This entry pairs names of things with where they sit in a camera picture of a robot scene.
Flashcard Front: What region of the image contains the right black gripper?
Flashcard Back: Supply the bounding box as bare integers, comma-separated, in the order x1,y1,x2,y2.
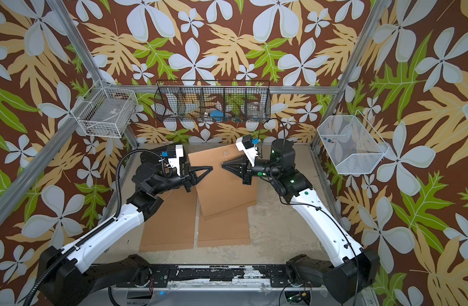
225,157,284,188

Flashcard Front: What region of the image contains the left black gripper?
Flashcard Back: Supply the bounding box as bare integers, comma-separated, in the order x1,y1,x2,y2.
151,163,209,198

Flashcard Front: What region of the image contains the brown file bag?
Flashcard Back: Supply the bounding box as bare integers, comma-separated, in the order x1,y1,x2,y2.
197,207,250,247
188,144,258,218
139,188,197,252

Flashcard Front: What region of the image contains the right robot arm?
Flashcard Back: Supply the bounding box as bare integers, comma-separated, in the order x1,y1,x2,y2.
222,135,380,304

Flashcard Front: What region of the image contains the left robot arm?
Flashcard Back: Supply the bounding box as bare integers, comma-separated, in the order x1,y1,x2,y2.
24,162,213,305

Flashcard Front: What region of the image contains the blue object in basket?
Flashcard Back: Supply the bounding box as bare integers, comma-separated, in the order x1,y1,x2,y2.
210,110,224,122

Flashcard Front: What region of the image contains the white mesh basket right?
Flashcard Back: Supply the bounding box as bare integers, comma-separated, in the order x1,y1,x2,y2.
317,112,390,175

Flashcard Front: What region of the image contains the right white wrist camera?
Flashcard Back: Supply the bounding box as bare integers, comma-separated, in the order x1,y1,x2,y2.
235,135,259,167

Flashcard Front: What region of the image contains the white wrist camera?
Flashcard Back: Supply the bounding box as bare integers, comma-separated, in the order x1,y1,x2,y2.
235,135,259,167
161,144,184,177

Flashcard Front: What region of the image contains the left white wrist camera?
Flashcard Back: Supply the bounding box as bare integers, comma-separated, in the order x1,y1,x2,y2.
161,144,184,177

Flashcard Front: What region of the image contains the black wire basket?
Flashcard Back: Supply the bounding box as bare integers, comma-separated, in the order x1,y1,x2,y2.
152,80,272,122

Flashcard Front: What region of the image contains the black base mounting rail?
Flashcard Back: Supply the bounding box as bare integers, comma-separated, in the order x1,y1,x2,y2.
116,263,323,288

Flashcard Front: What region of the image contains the white wire basket left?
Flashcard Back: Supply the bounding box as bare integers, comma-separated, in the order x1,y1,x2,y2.
75,83,138,138

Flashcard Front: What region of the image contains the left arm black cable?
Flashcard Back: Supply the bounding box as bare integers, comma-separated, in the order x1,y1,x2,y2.
22,148,164,306

